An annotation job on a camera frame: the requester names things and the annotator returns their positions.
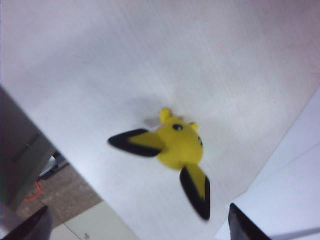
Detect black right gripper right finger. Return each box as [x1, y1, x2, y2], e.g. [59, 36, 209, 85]
[229, 203, 273, 240]

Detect yellow black-eared mouse doll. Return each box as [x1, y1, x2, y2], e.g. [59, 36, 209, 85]
[107, 107, 212, 222]

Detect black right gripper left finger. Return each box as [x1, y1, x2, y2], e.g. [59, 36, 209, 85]
[4, 204, 54, 240]

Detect orange cable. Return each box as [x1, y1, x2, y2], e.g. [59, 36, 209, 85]
[24, 180, 43, 201]

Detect white paper sheets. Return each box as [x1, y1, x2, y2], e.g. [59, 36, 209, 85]
[214, 86, 320, 240]

